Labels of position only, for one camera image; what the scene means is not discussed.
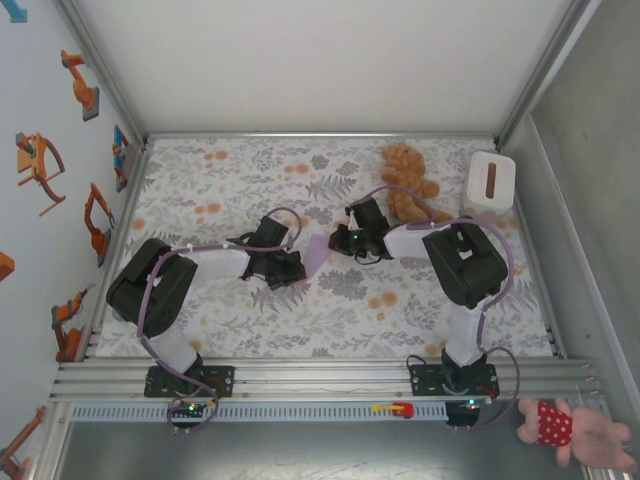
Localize purple square paper sheet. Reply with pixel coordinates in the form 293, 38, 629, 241
292, 232, 332, 297

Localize floral print table mat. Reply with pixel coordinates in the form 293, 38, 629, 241
94, 137, 556, 359

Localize brown teddy bear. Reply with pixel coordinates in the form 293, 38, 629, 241
379, 143, 454, 224

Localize white tissue box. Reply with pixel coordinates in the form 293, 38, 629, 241
459, 150, 518, 221

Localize pink plush toy polka dots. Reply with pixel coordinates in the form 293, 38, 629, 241
516, 397, 636, 471

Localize aluminium back frame rail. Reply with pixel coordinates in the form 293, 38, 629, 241
144, 130, 499, 142

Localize aluminium front frame rail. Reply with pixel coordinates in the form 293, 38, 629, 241
48, 355, 606, 402

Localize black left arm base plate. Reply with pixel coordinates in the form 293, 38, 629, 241
143, 349, 236, 400

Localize grey slotted cable duct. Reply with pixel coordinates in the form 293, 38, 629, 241
69, 402, 449, 422

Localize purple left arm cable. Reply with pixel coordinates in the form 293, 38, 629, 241
138, 207, 304, 435

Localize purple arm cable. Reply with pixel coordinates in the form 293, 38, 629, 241
367, 184, 522, 434
138, 207, 304, 435

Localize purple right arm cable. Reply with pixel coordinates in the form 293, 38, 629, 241
367, 184, 522, 434

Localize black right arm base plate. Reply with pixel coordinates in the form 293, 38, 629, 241
407, 352, 500, 400

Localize aluminium side frame rail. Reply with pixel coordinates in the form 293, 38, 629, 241
497, 142, 569, 360
74, 139, 151, 361

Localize blue orange clamp wall sticker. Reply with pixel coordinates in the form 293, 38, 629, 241
112, 124, 132, 194

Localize aluminium frame post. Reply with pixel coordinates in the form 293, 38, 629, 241
55, 0, 149, 146
492, 0, 601, 149

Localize orange gripper wall sticker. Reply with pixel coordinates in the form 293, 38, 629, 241
14, 131, 68, 218

